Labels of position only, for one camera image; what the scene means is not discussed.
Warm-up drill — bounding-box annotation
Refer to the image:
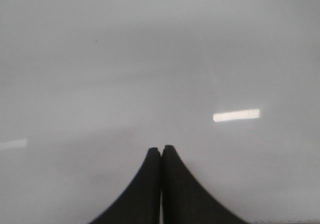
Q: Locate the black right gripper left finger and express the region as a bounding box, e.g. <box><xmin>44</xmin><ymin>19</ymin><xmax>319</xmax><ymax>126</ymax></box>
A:
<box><xmin>91</xmin><ymin>147</ymin><xmax>161</xmax><ymax>224</ymax></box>

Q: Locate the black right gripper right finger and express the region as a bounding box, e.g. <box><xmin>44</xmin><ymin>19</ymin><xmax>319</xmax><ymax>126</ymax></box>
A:
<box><xmin>161</xmin><ymin>145</ymin><xmax>246</xmax><ymax>224</ymax></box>

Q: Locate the white whiteboard with aluminium frame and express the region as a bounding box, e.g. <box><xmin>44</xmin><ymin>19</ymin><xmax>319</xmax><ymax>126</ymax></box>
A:
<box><xmin>0</xmin><ymin>0</ymin><xmax>320</xmax><ymax>224</ymax></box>

